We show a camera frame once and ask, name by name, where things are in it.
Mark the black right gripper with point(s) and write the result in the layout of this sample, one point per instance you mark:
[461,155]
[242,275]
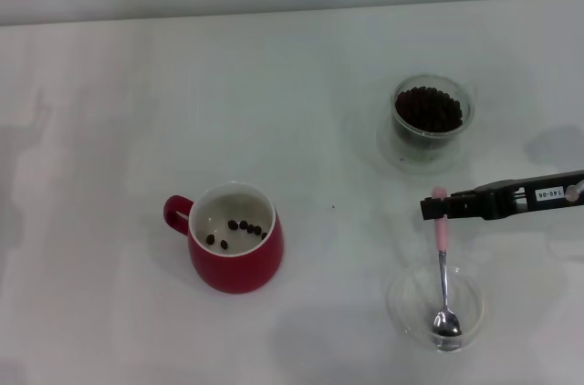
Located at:
[502,200]

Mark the red mug white inside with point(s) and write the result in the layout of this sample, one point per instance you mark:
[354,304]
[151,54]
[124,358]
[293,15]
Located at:
[237,271]

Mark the heap of coffee beans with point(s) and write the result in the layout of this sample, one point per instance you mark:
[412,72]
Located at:
[426,109]

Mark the clear glass cup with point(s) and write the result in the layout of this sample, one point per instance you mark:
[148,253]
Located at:
[468,104]

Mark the clear glass saucer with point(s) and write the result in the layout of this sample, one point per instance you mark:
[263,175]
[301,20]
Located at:
[424,165]

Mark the clear glass bowl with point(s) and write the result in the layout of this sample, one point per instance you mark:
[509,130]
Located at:
[474,303]

